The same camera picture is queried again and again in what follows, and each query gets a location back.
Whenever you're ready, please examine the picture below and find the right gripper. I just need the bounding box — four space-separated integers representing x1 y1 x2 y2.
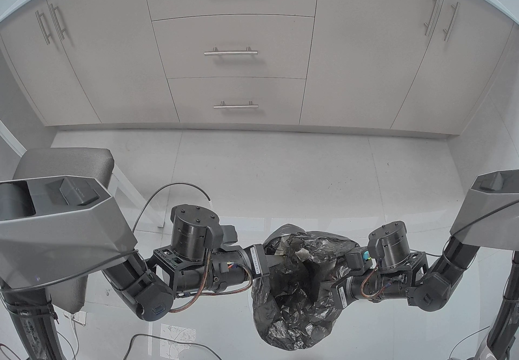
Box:
330 272 382 310

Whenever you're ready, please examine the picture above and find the black cable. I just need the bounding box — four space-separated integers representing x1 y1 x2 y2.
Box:
0 183 212 294
449 200 519 237
129 333 221 360
445 325 492 360

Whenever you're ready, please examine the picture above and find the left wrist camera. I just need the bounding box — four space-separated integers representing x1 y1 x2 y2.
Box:
219 224 239 249

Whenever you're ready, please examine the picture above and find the grey chair with white frame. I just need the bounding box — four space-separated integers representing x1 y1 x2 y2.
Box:
0 119 165 316

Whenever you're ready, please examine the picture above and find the white cable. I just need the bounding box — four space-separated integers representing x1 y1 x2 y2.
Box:
67 312 82 357

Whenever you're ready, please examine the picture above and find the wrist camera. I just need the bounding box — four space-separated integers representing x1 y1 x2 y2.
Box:
219 224 239 249
346 249 373 273

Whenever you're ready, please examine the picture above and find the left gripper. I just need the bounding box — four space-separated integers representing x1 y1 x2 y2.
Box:
207 244 271 294

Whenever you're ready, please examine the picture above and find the beige cabinet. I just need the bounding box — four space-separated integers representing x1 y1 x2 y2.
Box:
0 0 519 140

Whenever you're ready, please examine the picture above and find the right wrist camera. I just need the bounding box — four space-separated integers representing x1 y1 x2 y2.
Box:
346 249 373 273

